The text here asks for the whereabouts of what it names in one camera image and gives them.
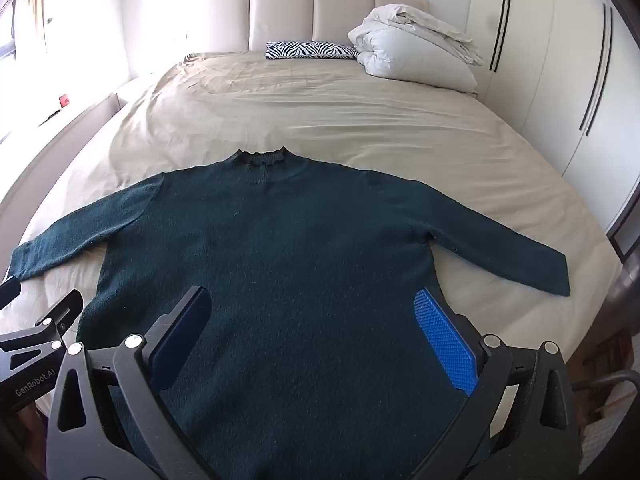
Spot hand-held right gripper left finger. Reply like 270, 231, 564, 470
46, 285, 221, 480

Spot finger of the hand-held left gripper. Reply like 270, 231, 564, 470
0, 289, 84, 368
0, 277, 22, 311

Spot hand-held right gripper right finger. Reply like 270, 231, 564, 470
412, 287, 596, 480

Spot dark teal knit sweater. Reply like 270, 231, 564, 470
7, 147, 572, 480

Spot wooden chair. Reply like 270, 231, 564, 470
570, 322, 640, 480

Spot white window ledge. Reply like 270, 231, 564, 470
0, 91, 130, 203

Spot dark framed panel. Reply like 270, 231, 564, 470
606, 199, 640, 262

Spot bed with beige sheet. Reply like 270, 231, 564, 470
0, 50, 626, 480

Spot beige curtain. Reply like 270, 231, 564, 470
0, 0, 68, 61

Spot zebra print pillow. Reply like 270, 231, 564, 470
264, 41, 359, 61

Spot white wardrobe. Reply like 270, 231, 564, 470
464, 0, 640, 243

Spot beige padded headboard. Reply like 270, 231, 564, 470
187, 0, 432, 57

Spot black wardrobe handle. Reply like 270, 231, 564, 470
579, 3, 614, 136
489, 0, 514, 74

